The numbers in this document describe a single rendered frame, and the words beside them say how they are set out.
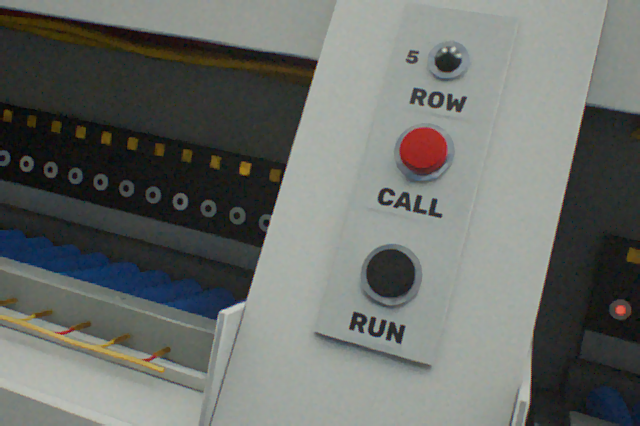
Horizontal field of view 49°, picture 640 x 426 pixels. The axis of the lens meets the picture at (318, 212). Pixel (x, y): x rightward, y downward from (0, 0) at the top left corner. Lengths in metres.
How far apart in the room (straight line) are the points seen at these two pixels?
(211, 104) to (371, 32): 0.26
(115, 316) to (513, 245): 0.18
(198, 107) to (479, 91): 0.30
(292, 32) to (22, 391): 0.17
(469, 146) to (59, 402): 0.17
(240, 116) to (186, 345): 0.23
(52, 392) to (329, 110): 0.15
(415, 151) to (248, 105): 0.27
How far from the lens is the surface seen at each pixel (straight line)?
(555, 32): 0.26
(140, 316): 0.31
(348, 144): 0.25
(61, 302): 0.34
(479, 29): 0.26
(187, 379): 0.30
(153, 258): 0.44
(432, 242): 0.23
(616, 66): 0.26
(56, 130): 0.51
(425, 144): 0.24
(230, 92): 0.50
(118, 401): 0.28
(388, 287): 0.23
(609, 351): 0.41
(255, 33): 0.29
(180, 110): 0.51
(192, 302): 0.36
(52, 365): 0.31
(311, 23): 0.28
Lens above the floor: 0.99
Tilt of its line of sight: 9 degrees up
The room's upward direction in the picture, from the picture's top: 16 degrees clockwise
